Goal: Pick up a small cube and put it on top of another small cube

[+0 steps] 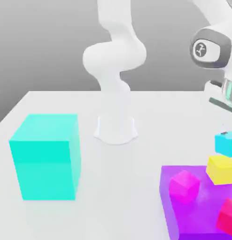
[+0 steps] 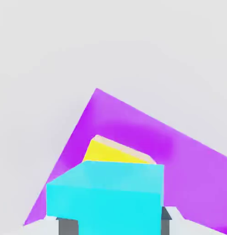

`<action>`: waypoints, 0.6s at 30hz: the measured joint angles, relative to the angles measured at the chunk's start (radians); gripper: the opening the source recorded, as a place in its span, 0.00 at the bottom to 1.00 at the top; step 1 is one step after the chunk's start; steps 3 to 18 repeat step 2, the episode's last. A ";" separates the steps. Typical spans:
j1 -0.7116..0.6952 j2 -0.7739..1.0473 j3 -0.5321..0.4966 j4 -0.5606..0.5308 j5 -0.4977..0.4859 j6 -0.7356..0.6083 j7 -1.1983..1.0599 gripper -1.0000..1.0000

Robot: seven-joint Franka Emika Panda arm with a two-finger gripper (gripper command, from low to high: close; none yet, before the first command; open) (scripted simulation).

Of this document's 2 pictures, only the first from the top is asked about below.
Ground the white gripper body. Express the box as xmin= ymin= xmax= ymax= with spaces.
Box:
xmin=209 ymin=97 xmax=232 ymax=122

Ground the small cyan cube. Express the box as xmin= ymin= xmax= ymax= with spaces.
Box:
xmin=214 ymin=130 xmax=232 ymax=158

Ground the small yellow cube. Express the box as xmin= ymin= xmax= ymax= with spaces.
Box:
xmin=205 ymin=155 xmax=232 ymax=186

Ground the small magenta cube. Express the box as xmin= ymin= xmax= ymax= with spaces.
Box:
xmin=169 ymin=170 xmax=201 ymax=204

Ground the small red cube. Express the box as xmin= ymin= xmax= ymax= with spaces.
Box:
xmin=215 ymin=197 xmax=232 ymax=238

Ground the large purple box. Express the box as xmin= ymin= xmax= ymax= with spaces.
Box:
xmin=159 ymin=165 xmax=232 ymax=240

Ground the large turquoise box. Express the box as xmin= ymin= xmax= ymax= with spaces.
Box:
xmin=8 ymin=113 xmax=82 ymax=201

